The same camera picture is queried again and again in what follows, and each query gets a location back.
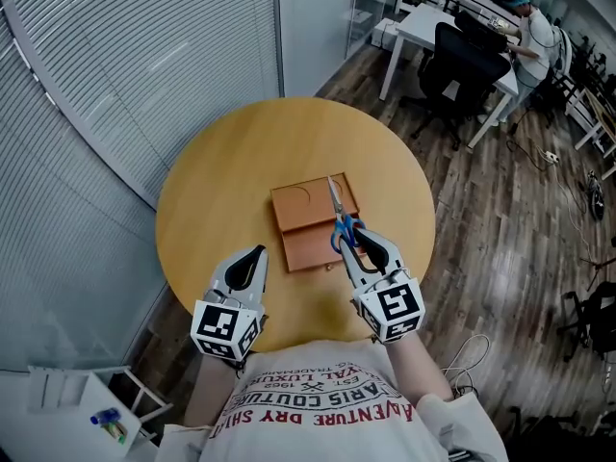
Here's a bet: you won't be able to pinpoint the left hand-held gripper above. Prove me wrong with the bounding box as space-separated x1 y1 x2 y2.
190 244 270 362

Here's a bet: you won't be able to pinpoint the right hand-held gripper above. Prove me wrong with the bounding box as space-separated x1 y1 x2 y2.
338 227 427 345

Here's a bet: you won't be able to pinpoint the blue-handled scissors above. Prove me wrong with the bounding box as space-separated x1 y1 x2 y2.
326 175 367 255

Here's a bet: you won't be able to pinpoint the brown wooden box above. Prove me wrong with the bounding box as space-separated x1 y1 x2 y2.
269 171 362 273

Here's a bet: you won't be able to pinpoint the person's left forearm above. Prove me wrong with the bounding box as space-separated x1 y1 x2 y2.
183 353 242 427

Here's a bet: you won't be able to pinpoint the person's right forearm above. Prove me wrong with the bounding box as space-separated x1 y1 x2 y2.
384 329 456 403

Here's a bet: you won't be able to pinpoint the white printed shirt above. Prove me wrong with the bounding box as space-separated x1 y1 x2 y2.
156 339 511 462

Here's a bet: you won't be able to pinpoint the blue-capped bottle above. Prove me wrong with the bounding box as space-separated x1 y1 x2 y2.
90 407 121 426

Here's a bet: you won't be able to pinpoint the green yellow small item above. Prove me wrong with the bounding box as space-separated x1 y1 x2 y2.
103 421 129 446

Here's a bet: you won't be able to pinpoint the white desk organizer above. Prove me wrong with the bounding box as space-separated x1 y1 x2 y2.
27 366 93 414

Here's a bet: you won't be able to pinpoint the black office chair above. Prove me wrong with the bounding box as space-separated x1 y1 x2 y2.
398 11 512 152
556 281 616 363

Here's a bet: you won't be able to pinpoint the white carton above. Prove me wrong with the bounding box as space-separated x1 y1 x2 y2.
371 16 400 48

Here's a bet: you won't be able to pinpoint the black floor device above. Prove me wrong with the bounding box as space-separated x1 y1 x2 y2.
584 169 606 221

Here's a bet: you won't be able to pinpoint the black swivel chair base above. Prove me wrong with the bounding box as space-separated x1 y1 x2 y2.
507 404 616 451

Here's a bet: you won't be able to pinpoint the white side table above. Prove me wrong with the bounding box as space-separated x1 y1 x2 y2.
0 371 143 462

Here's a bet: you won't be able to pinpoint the wooden desk with white legs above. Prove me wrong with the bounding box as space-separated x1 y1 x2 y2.
560 77 616 182

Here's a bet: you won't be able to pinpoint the white floor cable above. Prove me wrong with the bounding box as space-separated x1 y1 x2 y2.
440 333 492 398

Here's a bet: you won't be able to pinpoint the white slatted frame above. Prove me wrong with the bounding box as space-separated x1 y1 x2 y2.
109 366 175 445

